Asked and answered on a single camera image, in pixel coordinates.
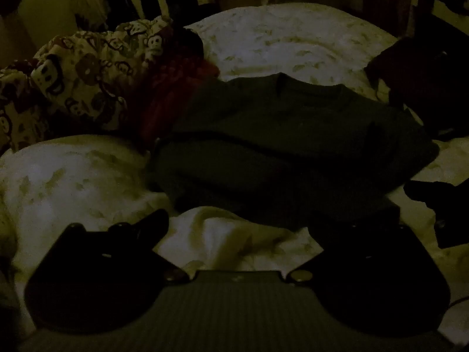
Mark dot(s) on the monkey print cloth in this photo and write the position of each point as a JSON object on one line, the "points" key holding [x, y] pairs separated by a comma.
{"points": [[84, 80]]}

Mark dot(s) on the red knitted cloth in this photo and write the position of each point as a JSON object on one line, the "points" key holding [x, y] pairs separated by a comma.
{"points": [[172, 88]]}

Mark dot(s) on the white floral bedsheet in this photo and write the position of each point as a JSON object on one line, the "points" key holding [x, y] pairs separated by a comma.
{"points": [[73, 187]]}

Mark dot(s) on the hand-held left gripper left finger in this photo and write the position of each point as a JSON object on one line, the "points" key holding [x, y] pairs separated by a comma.
{"points": [[155, 222]]}

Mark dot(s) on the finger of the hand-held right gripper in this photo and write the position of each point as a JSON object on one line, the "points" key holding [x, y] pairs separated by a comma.
{"points": [[421, 192]]}

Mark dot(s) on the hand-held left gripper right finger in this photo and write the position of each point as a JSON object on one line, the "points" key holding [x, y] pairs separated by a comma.
{"points": [[322, 233]]}

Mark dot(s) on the dark green sweater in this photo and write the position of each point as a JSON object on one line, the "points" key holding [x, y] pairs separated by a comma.
{"points": [[289, 146]]}

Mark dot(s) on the dark cloth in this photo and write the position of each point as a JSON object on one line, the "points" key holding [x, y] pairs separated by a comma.
{"points": [[425, 77]]}

